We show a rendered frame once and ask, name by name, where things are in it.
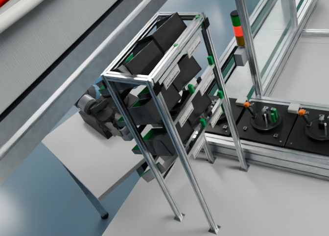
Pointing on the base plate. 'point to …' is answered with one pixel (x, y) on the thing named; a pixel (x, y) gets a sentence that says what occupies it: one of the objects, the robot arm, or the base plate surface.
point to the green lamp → (235, 21)
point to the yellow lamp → (240, 40)
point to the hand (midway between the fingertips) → (124, 129)
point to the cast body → (126, 133)
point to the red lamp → (238, 31)
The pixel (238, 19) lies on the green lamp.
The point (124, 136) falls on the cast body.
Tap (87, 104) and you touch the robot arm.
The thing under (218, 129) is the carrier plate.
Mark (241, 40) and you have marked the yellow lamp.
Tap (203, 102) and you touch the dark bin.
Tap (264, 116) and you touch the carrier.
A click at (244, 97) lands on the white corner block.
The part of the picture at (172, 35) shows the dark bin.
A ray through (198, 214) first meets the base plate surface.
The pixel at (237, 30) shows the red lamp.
